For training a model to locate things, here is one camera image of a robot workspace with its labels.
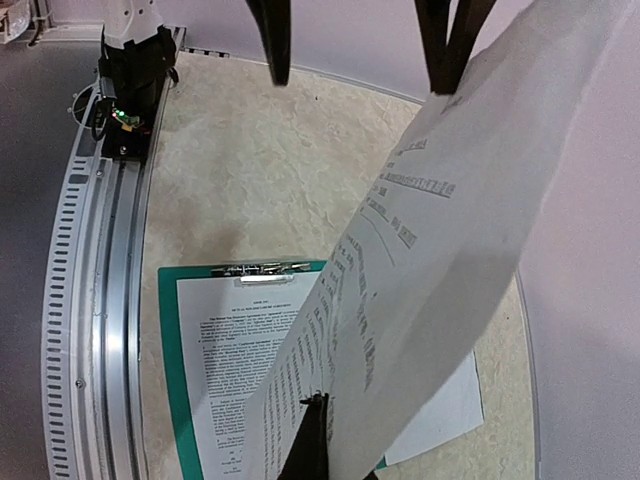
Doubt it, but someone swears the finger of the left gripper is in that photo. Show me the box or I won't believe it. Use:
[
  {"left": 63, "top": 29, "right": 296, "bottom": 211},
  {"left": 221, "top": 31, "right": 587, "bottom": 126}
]
[
  {"left": 246, "top": 0, "right": 291, "bottom": 85},
  {"left": 414, "top": 0, "right": 496, "bottom": 95}
]

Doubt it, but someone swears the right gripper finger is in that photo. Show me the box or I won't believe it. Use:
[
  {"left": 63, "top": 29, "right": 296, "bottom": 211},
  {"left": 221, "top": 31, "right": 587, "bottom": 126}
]
[{"left": 282, "top": 393, "right": 329, "bottom": 480}]

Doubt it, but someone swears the green file folder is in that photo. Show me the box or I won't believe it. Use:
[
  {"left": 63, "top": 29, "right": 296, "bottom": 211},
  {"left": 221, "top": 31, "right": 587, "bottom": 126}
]
[{"left": 158, "top": 258, "right": 383, "bottom": 479}]

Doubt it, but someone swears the printed paper sheet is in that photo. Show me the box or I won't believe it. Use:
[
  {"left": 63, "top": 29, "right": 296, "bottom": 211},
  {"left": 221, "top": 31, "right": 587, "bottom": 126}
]
[
  {"left": 158, "top": 262, "right": 322, "bottom": 479},
  {"left": 242, "top": 1, "right": 635, "bottom": 479},
  {"left": 378, "top": 351, "right": 484, "bottom": 468}
]

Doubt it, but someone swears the folder cover metal clip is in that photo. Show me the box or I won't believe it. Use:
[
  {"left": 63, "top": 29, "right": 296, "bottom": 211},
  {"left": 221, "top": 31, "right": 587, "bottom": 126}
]
[{"left": 210, "top": 261, "right": 317, "bottom": 285}]

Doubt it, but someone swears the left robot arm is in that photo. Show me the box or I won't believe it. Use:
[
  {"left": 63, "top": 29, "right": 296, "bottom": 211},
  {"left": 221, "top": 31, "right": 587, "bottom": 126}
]
[{"left": 99, "top": 1, "right": 495, "bottom": 103}]

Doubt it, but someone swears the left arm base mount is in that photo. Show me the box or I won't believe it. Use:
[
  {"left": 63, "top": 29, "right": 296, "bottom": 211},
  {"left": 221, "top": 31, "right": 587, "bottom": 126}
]
[{"left": 90, "top": 26, "right": 179, "bottom": 164}]

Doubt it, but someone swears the aluminium front rail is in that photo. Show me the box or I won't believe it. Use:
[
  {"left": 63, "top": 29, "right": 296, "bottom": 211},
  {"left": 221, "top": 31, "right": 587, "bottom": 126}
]
[{"left": 39, "top": 24, "right": 201, "bottom": 480}]

